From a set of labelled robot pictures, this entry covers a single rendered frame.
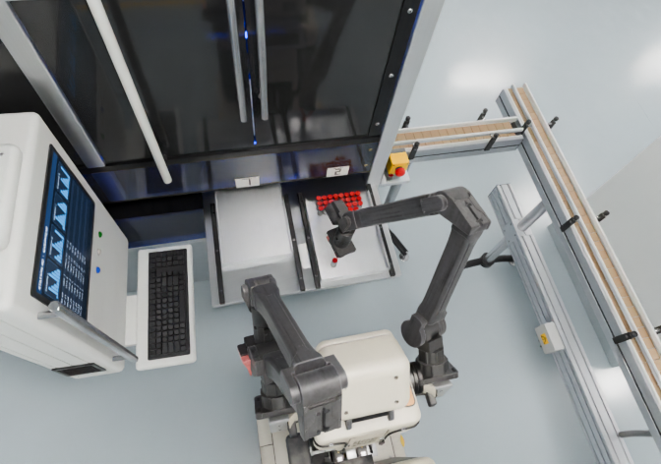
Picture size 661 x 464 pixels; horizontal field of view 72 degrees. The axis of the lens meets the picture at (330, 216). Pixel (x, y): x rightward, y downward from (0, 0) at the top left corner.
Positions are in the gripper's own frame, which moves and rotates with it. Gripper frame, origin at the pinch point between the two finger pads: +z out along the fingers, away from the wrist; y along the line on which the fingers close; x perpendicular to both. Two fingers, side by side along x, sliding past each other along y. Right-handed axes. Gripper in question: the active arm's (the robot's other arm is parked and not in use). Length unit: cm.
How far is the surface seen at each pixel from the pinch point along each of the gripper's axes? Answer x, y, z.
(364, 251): -12.5, -1.7, 9.7
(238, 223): 26.4, 28.4, 12.2
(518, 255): -96, -25, 46
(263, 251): 22.4, 14.0, 11.3
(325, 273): 5.3, -3.6, 10.0
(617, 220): -155, -32, 42
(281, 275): 20.0, 2.4, 10.9
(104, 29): 46, 40, -77
